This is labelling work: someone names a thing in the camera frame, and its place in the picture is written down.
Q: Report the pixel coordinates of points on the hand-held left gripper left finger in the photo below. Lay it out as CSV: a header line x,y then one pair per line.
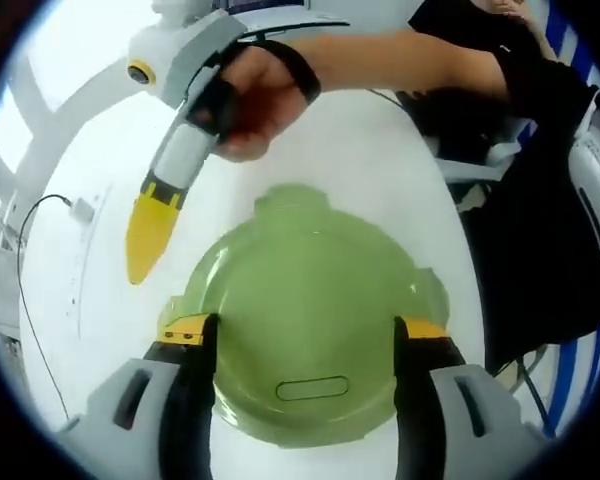
x,y
140,400

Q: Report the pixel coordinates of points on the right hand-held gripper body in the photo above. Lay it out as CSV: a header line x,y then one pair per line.
x,y
155,50

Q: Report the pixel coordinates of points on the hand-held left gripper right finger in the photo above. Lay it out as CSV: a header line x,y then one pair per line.
x,y
455,410

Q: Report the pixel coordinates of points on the green container lid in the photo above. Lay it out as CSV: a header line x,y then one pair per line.
x,y
305,300

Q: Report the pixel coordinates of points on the white tabletop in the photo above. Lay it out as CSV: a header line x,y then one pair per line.
x,y
105,310

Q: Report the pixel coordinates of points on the person's right hand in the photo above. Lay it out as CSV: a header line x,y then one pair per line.
x,y
265,105

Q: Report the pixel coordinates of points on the white charger adapter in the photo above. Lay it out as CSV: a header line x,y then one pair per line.
x,y
82,210

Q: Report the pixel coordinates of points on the person's dark clothing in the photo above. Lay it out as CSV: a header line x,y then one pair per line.
x,y
530,250

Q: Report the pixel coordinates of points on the white worn device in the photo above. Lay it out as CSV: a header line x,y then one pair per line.
x,y
595,190

